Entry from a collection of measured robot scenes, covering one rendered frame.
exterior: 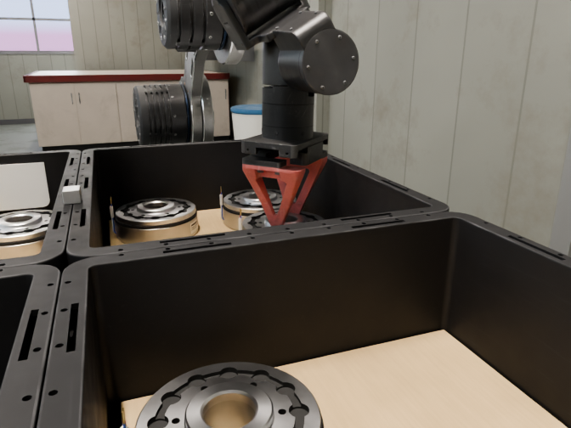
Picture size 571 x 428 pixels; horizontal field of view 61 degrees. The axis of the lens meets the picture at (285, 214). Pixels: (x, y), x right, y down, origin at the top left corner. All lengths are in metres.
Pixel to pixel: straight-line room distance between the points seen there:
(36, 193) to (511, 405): 0.59
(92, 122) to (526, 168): 4.66
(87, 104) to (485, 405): 5.68
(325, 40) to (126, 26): 7.52
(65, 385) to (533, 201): 2.26
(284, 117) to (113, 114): 5.41
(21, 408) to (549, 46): 2.26
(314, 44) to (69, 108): 5.50
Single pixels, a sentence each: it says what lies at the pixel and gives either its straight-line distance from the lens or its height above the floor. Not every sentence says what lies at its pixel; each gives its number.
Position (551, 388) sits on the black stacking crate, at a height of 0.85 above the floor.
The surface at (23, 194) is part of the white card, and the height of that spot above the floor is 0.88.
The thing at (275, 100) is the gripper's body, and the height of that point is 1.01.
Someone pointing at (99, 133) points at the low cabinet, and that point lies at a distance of 5.92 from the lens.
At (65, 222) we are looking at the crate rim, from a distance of 0.40.
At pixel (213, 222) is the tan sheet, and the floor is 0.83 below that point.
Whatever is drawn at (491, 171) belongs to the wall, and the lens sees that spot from 2.53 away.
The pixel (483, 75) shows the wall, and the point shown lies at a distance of 2.57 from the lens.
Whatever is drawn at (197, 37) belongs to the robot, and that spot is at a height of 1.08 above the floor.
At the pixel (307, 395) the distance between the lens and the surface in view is 0.30.
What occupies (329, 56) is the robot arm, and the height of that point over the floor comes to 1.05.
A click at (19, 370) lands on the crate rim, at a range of 0.23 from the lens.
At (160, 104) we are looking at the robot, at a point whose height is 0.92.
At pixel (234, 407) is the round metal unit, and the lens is 0.30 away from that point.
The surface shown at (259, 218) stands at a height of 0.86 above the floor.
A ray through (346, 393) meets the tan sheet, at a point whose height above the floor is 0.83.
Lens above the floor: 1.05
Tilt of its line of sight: 18 degrees down
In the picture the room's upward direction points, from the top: straight up
